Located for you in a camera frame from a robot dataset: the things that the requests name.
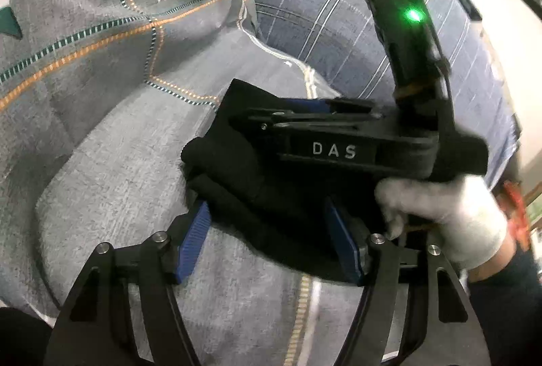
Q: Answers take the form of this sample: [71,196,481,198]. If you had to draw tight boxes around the black pants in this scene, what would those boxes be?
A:
[181,79,374,286]

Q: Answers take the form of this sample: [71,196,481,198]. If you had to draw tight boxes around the dark right sleeve forearm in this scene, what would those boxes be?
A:
[467,236,541,365]

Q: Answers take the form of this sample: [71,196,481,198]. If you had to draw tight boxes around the white gloved right hand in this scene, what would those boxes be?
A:
[375,175,508,271]

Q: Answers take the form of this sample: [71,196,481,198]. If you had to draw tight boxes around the blue plaid pillow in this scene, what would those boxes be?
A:
[254,0,519,187]

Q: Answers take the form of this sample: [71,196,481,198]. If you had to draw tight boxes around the grey patterned bedsheet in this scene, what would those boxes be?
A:
[0,0,408,366]

